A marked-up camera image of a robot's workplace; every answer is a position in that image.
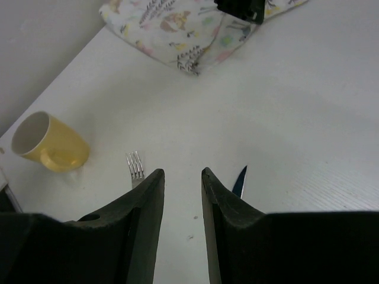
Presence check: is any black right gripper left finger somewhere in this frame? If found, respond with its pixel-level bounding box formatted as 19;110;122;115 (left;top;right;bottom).
1;169;165;283

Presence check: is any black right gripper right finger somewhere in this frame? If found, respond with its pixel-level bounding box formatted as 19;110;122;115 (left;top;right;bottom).
201;168;378;283

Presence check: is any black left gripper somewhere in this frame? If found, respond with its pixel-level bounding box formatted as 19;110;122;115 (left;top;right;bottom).
214;0;265;24

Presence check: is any floral patterned cloth placemat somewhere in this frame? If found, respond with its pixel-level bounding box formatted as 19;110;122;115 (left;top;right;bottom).
99;0;304;75

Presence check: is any yellow ceramic mug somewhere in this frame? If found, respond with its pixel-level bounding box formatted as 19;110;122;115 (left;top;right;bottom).
11;111;90;172

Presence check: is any knife with patterned handle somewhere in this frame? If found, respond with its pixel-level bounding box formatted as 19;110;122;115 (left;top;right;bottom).
232;166;248;198

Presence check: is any fork with patterned handle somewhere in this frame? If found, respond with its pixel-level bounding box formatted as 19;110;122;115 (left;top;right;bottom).
126;151;145;189

